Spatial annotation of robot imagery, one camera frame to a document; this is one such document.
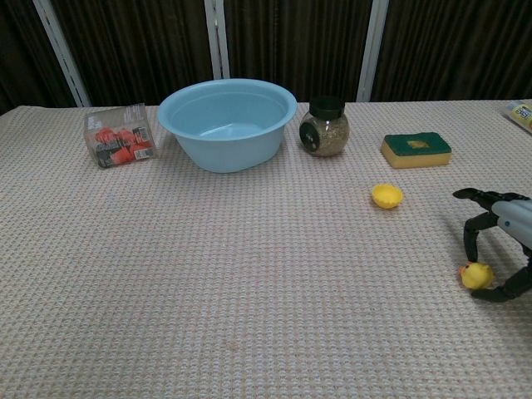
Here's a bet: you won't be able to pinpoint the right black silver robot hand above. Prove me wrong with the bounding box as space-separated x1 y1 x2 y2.
452 187 532 303

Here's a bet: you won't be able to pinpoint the yellow rubber duck toy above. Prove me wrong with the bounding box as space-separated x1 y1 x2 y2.
458 261 495 290

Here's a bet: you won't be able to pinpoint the green yellow sponge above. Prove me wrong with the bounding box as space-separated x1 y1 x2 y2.
381 131 453 170

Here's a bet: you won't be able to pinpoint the black curtain panel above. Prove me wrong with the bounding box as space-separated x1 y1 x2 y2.
224 0 371 103
372 0 532 103
0 0 78 116
52 0 215 107

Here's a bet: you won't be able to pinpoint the glass spice jar black lid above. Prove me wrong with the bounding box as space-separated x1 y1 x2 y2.
298 96 350 158

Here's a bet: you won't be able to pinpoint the light blue plastic basin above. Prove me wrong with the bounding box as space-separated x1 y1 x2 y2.
156 78 298 174

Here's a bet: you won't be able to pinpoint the pink woven tablecloth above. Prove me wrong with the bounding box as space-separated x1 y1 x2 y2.
0 98 532 399

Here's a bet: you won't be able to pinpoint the clear box red black contents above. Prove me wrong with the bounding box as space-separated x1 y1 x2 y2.
83 103 159 170

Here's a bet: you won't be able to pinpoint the white metal frame post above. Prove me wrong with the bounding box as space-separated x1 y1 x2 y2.
203 0 231 81
356 0 390 103
32 0 91 107

